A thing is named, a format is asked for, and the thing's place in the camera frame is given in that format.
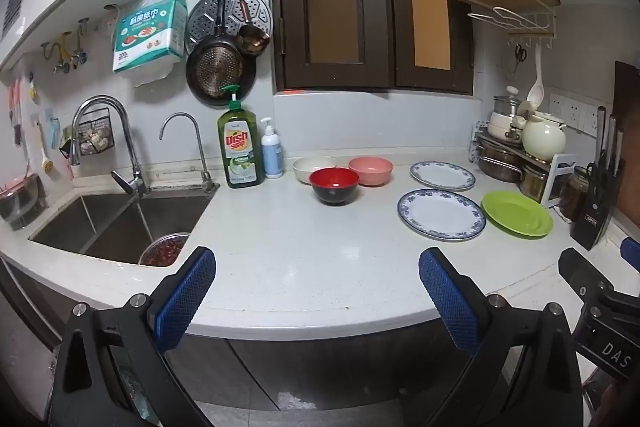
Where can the white rice spoon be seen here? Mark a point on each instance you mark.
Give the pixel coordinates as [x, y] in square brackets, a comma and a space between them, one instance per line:
[536, 89]

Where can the stainless steel double sink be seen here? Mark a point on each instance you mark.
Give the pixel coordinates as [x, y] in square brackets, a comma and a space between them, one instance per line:
[115, 222]

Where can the white pump bottle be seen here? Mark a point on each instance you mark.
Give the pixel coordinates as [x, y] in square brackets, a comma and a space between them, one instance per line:
[272, 154]

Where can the blue patterned white plate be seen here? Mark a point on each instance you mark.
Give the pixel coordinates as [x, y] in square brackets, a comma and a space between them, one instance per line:
[440, 214]
[442, 174]

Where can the pink hanging brush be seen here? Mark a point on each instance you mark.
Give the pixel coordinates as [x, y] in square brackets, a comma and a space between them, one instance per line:
[16, 112]

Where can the yellow dish brush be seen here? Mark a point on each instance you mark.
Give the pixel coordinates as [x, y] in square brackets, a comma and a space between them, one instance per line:
[48, 162]

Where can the brown glass jar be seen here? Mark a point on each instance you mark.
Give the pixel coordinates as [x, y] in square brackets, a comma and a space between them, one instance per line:
[574, 194]

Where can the tall chrome kitchen faucet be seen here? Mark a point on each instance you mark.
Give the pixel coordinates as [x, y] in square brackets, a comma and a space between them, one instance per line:
[131, 157]

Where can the black frying pan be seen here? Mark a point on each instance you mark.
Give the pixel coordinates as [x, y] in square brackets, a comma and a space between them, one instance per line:
[217, 69]

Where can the steel colander with red fruit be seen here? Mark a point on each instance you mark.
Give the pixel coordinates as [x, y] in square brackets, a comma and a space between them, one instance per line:
[165, 252]

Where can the steel bowl with pink rim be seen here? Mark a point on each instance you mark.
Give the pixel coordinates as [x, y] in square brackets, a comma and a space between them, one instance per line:
[17, 202]

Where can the black kitchen shears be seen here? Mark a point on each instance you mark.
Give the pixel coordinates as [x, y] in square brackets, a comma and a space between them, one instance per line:
[596, 177]

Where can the dark brown cutting board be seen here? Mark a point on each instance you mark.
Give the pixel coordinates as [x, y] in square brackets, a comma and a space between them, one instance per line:
[630, 132]

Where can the dark brown wooden window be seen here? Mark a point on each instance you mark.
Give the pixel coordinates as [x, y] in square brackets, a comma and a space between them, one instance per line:
[340, 7]

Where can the kitchen paper towel pack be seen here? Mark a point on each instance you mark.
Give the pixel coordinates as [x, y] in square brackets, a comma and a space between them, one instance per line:
[145, 32]

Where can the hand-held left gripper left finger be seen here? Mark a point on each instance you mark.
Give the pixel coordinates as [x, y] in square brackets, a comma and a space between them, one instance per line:
[185, 299]

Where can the hanging black scissors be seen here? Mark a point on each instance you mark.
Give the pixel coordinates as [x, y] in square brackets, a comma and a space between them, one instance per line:
[520, 56]

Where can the green plate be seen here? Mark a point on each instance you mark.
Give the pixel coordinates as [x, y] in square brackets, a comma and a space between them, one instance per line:
[517, 214]

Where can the round metal steamer rack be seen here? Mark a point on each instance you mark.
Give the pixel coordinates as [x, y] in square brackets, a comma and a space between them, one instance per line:
[257, 14]

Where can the white wall socket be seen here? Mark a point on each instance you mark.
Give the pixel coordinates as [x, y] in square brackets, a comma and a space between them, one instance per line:
[572, 112]

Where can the green dish soap bottle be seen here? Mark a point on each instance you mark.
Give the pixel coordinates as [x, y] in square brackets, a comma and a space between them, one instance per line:
[240, 147]

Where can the wall water valve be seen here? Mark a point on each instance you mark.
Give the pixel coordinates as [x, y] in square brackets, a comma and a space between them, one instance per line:
[80, 47]
[59, 57]

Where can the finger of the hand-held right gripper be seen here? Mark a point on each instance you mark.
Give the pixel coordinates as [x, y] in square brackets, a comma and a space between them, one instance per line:
[631, 251]
[582, 272]

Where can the white bowl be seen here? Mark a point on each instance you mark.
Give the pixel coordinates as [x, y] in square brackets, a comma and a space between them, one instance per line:
[306, 167]

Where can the white pot with glass lid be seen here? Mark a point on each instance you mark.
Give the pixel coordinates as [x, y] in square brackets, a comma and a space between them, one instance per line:
[502, 119]

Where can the cream ceramic pot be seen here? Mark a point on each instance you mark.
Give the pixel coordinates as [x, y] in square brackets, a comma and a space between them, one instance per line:
[542, 139]

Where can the metal pot rack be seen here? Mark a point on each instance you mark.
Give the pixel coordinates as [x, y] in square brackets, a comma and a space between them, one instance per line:
[560, 172]

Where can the large stainless steel pot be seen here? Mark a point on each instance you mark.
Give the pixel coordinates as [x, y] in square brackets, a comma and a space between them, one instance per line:
[497, 162]

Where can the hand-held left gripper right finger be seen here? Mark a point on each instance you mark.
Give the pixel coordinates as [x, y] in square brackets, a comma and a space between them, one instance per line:
[450, 302]

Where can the thin chrome gooseneck faucet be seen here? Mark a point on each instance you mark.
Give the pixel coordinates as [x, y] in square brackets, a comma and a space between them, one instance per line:
[200, 152]

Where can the black knife block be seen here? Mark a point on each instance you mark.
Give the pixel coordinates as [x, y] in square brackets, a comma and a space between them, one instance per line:
[597, 207]

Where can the red and black bowl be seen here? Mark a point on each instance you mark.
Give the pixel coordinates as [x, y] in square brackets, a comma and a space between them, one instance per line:
[334, 181]

